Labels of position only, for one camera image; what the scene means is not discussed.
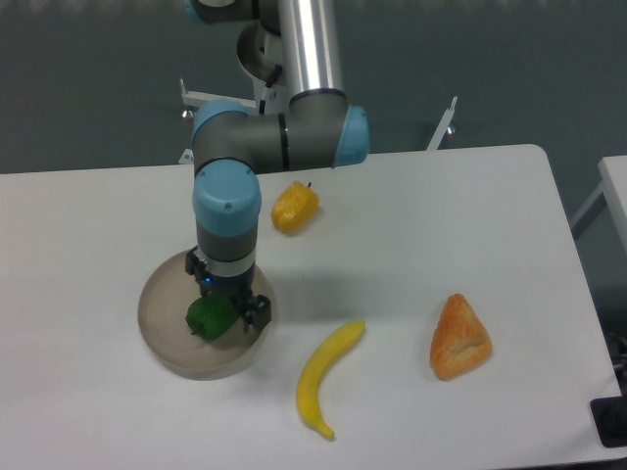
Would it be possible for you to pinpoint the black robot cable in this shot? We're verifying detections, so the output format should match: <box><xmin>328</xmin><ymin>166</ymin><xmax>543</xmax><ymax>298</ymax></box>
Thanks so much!
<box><xmin>259</xmin><ymin>65</ymin><xmax>283</xmax><ymax>117</ymax></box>

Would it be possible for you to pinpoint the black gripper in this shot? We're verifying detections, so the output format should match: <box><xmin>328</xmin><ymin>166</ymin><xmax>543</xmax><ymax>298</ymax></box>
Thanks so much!
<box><xmin>184</xmin><ymin>247</ymin><xmax>271</xmax><ymax>333</ymax></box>

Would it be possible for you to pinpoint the yellow toy pepper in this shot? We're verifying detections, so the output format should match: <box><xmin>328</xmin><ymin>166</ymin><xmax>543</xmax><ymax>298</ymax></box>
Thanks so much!
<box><xmin>270</xmin><ymin>181</ymin><xmax>319</xmax><ymax>233</ymax></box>

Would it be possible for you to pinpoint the yellow toy banana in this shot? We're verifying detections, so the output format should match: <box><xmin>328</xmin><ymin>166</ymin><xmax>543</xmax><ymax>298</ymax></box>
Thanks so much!
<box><xmin>295</xmin><ymin>320</ymin><xmax>365</xmax><ymax>441</ymax></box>

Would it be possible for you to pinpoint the beige round plate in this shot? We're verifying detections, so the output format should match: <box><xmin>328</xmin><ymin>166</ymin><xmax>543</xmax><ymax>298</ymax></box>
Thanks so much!
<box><xmin>137</xmin><ymin>249</ymin><xmax>275</xmax><ymax>382</ymax></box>

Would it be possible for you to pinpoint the black device at edge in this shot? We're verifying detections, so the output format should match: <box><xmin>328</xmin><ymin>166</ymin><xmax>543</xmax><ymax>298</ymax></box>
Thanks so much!
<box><xmin>590</xmin><ymin>396</ymin><xmax>627</xmax><ymax>448</ymax></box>

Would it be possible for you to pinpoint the green toy pepper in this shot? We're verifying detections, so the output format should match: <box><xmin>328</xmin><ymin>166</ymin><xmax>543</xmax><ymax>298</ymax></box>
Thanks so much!
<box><xmin>185</xmin><ymin>293</ymin><xmax>239</xmax><ymax>341</ymax></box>

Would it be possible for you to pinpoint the orange toy croissant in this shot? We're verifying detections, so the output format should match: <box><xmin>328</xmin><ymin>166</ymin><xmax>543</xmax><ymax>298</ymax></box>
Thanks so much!
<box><xmin>430</xmin><ymin>293</ymin><xmax>493</xmax><ymax>381</ymax></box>

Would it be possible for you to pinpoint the white side table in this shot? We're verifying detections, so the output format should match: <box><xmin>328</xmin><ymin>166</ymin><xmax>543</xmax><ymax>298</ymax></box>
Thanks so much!
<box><xmin>568</xmin><ymin>155</ymin><xmax>627</xmax><ymax>248</ymax></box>

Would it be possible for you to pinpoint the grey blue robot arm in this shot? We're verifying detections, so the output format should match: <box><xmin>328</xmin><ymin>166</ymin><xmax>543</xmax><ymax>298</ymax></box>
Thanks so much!
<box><xmin>185</xmin><ymin>1</ymin><xmax>369</xmax><ymax>331</ymax></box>

